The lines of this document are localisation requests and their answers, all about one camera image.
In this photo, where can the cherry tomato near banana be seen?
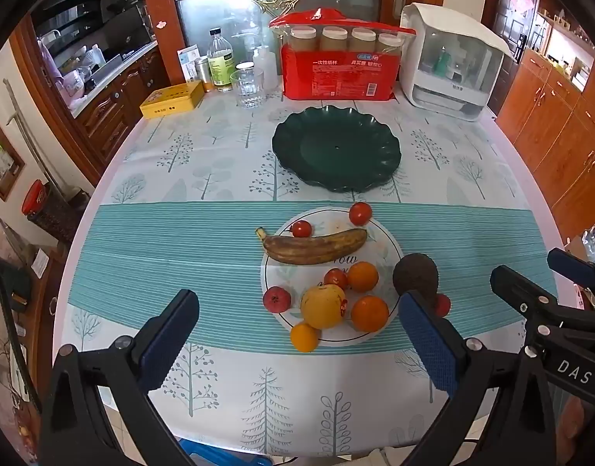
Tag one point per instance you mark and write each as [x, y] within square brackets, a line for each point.
[301, 229]

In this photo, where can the red lid bin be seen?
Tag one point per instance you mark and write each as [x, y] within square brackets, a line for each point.
[35, 198]

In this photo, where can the red fruit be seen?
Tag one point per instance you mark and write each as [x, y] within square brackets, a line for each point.
[277, 299]
[442, 306]

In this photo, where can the person's right hand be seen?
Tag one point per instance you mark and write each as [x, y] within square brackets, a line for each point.
[571, 423]

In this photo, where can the orange tangerine back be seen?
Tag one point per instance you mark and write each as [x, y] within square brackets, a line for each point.
[362, 276]

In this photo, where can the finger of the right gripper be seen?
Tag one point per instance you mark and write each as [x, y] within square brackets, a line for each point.
[573, 268]
[525, 295]

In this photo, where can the dark brown avocado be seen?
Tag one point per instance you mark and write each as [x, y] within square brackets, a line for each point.
[417, 272]

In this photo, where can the small metal can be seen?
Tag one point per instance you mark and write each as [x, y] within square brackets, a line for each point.
[201, 65]

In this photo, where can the small yellow-orange citrus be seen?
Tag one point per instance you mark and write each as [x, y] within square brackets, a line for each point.
[304, 337]

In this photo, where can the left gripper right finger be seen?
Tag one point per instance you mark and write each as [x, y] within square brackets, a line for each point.
[521, 425]

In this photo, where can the yellow flat box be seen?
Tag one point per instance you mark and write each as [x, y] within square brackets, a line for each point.
[175, 99]

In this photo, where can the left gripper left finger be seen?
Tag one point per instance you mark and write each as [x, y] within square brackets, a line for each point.
[75, 429]

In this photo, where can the cherry tomato plate edge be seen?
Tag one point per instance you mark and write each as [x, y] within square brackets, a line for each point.
[360, 213]

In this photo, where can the clear bottle green label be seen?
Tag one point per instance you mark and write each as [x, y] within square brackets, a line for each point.
[221, 60]

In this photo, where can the brown overripe banana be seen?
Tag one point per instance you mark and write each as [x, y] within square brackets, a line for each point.
[313, 250]

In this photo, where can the white countertop dish cabinet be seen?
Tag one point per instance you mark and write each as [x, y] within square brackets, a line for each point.
[453, 64]

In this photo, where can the orange tangerine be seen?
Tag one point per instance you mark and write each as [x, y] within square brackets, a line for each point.
[369, 314]
[362, 276]

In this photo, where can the white printed round plate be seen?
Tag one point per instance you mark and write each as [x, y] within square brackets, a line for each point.
[381, 249]

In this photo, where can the orange tangerine front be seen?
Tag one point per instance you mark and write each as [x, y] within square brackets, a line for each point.
[369, 314]

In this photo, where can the red paper cup package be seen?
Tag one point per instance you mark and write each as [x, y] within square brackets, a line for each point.
[325, 55]

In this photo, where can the cherry tomato plate middle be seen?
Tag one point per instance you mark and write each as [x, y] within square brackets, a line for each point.
[337, 277]

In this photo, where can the large yellow apple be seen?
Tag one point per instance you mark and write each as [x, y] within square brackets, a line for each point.
[324, 307]

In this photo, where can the white plastic bottle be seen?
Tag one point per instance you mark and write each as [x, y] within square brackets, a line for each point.
[266, 61]

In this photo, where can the tree print tablecloth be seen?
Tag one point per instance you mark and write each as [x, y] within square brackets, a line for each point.
[179, 208]

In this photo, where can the clear drinking glass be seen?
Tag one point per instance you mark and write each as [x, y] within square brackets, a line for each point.
[248, 87]

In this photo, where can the dark green scalloped plate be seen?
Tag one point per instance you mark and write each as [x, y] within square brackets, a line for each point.
[339, 149]

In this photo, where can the white blue carton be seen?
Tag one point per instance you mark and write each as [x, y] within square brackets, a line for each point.
[188, 62]

